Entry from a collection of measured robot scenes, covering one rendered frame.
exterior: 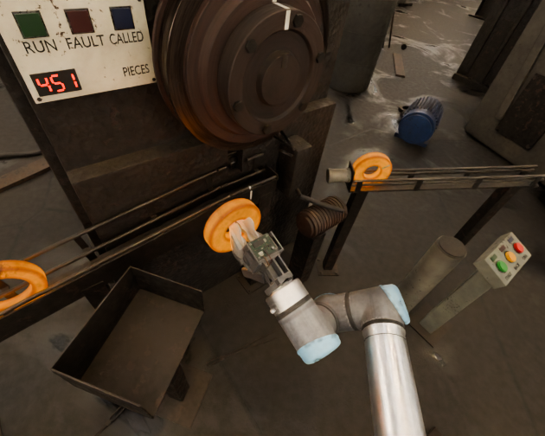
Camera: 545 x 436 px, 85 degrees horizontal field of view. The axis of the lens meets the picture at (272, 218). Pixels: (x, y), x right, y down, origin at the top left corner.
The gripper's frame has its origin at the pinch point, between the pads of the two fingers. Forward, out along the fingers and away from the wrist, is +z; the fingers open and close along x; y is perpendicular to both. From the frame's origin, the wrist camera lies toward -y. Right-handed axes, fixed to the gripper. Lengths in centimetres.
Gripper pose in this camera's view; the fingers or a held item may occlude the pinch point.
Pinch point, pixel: (234, 221)
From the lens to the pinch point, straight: 74.6
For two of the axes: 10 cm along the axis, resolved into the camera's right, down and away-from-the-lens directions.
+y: 2.8, -4.7, -8.4
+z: -5.5, -7.9, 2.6
